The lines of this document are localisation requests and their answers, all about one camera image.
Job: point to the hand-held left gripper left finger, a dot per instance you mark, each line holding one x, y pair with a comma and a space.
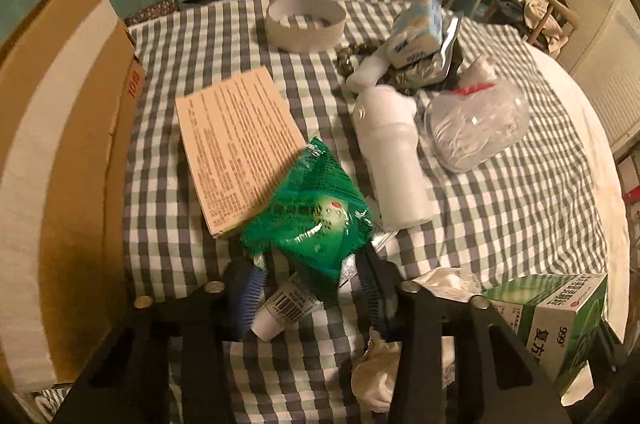
247, 300

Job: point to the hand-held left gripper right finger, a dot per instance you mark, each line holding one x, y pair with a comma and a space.
372, 300

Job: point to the green snack packet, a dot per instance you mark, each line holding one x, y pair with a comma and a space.
310, 214

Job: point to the brown cardboard box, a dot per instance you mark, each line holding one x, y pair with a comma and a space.
60, 129

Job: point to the blue white tissue pack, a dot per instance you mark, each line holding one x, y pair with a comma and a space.
415, 34

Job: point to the white tube with barcode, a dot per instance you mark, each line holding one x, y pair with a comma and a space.
282, 311

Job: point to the crumpled white tissue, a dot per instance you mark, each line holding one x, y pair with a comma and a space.
375, 374
440, 284

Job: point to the large white plastic bottle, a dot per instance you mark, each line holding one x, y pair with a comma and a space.
395, 164

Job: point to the grey white checkered cloth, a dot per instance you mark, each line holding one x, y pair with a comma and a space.
500, 204

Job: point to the flat tan paper box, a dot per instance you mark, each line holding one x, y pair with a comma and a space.
235, 139

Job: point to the green white medicine box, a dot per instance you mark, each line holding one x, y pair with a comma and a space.
550, 319

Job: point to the clear bag of cotton swabs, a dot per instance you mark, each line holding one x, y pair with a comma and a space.
475, 124

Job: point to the silver foil bag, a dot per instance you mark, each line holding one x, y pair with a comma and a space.
446, 49

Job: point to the white round container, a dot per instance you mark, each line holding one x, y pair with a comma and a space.
305, 36

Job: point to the patterned dark bag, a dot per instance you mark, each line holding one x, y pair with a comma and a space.
152, 10

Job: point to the pile of clothes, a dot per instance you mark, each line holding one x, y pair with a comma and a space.
525, 16

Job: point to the white louvred cabinet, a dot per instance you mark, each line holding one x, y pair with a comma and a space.
615, 69

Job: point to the wooden chair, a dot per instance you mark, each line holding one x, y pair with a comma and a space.
555, 6

